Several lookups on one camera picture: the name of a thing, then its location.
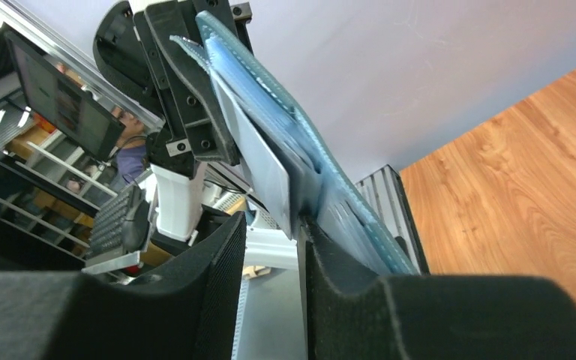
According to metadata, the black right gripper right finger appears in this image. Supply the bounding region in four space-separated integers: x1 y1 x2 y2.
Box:
298 217 576 359

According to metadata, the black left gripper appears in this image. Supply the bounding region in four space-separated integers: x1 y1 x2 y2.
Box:
93 1 252 172

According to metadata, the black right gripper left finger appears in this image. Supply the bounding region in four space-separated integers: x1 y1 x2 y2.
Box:
0 212 247 359

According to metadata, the blue leather card holder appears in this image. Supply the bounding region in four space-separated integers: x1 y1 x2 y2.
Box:
196 13 418 275

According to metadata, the white card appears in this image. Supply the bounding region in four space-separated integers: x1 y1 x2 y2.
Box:
209 70 293 239

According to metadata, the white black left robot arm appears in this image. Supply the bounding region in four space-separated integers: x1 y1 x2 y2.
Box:
93 1 242 242

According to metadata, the black computer keyboard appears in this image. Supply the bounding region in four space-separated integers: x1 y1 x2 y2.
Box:
82 184 150 275

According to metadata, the seated person in background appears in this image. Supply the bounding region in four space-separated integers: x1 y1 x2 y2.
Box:
111 106 147 184

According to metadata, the computer monitor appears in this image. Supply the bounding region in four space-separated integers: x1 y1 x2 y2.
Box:
4 31 125 161

